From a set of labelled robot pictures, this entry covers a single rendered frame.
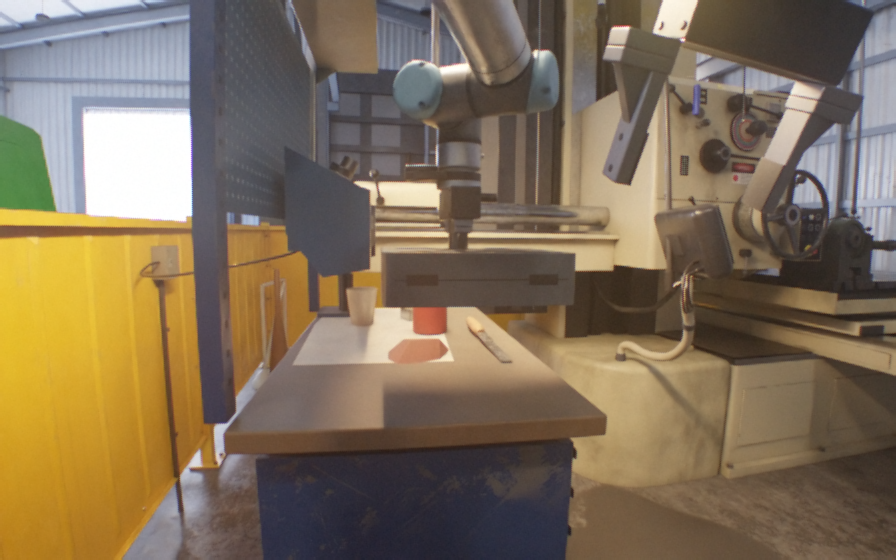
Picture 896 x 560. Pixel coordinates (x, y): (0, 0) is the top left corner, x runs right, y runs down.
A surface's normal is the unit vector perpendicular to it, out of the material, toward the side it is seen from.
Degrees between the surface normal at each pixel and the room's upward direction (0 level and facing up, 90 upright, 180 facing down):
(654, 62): 113
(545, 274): 90
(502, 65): 149
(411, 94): 90
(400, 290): 90
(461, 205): 90
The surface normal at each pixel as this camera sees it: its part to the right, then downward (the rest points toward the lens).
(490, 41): 0.24, 0.90
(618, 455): -0.33, 0.10
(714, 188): 0.20, 0.11
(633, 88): 0.07, 0.49
